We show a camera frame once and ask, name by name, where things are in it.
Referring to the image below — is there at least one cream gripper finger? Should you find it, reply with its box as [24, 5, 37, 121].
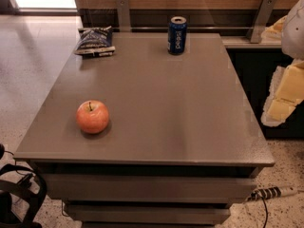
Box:
[275, 61, 304, 105]
[260, 98, 295, 127]

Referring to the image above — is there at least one blue pepsi can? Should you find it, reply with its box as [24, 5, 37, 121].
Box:
[168, 16, 187, 55]

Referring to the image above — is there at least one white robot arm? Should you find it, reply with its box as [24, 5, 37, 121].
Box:
[260, 0, 304, 127]

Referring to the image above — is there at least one red yellow apple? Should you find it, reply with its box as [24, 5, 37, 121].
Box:
[76, 100, 109, 134]

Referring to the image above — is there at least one white power strip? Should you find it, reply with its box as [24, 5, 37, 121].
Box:
[247, 186, 298, 201]

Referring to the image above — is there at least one grey drawer cabinet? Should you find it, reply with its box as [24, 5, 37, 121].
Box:
[15, 33, 274, 228]

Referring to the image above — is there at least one dark blue chip bag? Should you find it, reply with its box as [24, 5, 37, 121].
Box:
[74, 27, 115, 57]

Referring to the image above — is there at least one grey metal shelf rail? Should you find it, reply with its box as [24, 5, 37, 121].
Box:
[221, 36, 281, 48]

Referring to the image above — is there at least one right grey metal bracket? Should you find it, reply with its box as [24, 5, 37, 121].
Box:
[246, 0, 277, 43]

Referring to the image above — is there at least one grey metal bracket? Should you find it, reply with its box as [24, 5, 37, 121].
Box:
[246, 0, 277, 43]
[116, 0, 131, 32]

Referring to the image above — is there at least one black power cable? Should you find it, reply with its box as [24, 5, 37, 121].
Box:
[259, 196, 270, 228]

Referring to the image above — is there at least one left grey metal bracket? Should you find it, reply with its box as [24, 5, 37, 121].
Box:
[116, 0, 131, 32]

